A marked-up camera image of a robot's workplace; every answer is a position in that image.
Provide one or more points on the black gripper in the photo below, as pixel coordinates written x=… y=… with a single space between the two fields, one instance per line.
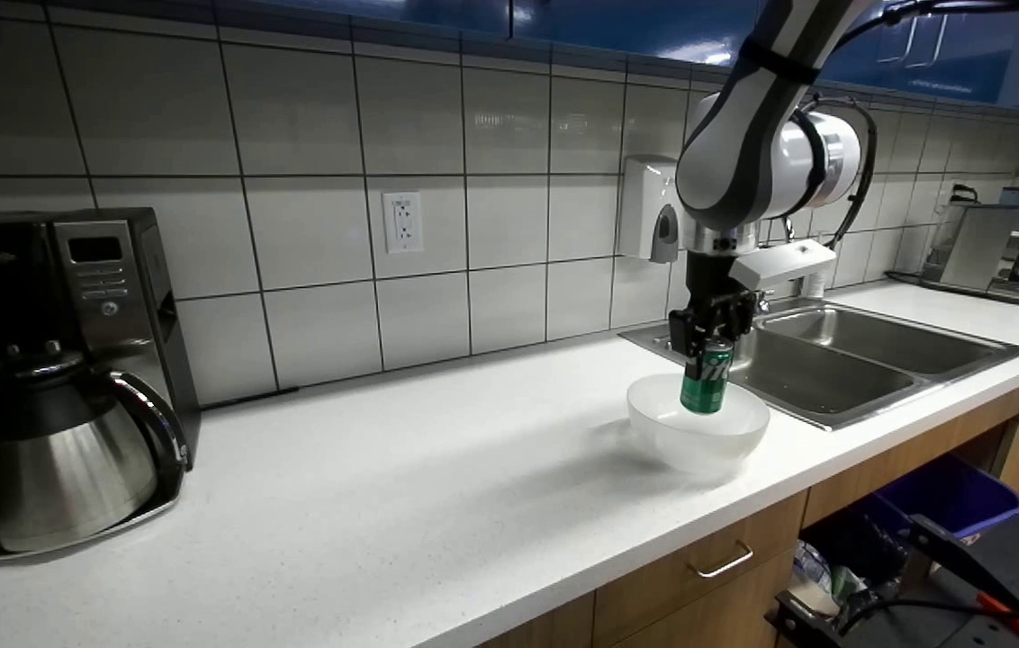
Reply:
x=716 y=309

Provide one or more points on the green soda can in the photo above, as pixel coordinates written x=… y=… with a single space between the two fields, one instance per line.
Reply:
x=702 y=380

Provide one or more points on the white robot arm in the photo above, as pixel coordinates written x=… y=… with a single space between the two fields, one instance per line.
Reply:
x=723 y=162

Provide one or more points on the stainless double sink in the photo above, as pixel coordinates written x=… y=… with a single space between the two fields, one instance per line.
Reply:
x=835 y=366

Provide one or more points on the wooden lower cabinet drawers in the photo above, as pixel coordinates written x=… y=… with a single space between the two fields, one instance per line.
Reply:
x=705 y=573

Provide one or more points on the blue plastic bin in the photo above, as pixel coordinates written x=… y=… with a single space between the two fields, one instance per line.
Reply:
x=950 y=496

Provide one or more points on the silver espresso machine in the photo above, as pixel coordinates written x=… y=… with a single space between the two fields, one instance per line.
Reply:
x=976 y=249

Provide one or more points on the blue upper cabinets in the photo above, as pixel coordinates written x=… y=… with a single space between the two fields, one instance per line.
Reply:
x=919 y=48

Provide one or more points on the black coffee maker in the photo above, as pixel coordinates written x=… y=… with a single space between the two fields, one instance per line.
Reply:
x=94 y=284

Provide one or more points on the steel coffee carafe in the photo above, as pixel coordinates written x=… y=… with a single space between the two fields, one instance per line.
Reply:
x=79 y=452

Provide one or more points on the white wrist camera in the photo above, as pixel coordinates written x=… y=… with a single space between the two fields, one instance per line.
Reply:
x=794 y=262

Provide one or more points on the white wall soap dispenser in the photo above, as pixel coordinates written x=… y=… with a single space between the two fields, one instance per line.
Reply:
x=649 y=214

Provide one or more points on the white wall power outlet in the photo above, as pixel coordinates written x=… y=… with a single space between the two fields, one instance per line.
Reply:
x=403 y=228

